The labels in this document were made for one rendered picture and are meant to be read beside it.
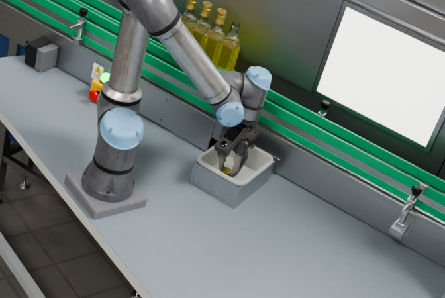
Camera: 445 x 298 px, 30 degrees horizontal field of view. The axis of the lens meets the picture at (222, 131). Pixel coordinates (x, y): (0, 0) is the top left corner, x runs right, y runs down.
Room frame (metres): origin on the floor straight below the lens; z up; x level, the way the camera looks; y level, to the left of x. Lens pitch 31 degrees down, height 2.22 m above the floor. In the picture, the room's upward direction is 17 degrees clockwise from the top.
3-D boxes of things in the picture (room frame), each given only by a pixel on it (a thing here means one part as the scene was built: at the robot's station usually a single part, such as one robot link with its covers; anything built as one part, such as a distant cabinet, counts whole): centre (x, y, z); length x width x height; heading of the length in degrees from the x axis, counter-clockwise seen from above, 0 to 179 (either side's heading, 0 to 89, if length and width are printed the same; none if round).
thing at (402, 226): (2.05, -0.59, 0.90); 0.17 x 0.05 x 0.23; 157
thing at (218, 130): (2.32, 0.00, 0.85); 0.09 x 0.04 x 0.07; 157
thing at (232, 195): (2.19, -0.08, 0.79); 0.27 x 0.17 x 0.08; 157
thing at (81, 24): (2.50, 0.57, 0.94); 0.07 x 0.04 x 0.13; 157
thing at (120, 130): (1.92, 0.27, 0.95); 0.13 x 0.12 x 0.14; 17
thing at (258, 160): (2.17, -0.07, 0.80); 0.22 x 0.17 x 0.09; 157
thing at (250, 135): (2.16, -0.06, 0.95); 0.09 x 0.08 x 0.12; 155
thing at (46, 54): (2.52, 0.68, 0.79); 0.08 x 0.08 x 0.08; 67
